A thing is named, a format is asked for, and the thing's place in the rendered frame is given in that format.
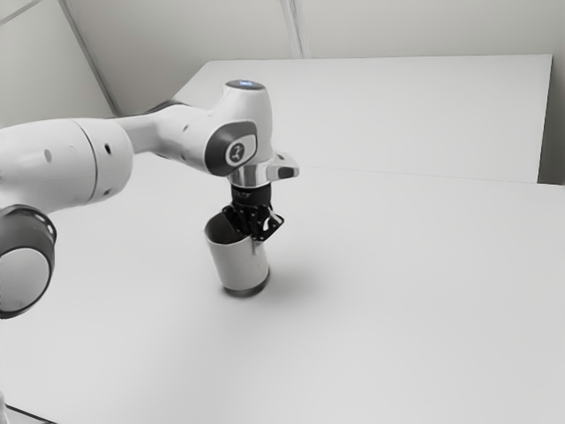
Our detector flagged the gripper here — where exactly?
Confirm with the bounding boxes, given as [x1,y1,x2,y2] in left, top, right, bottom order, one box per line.
[222,184,285,256]

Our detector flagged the white cylindrical mug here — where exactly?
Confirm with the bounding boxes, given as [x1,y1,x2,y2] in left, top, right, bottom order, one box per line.
[203,212,271,298]

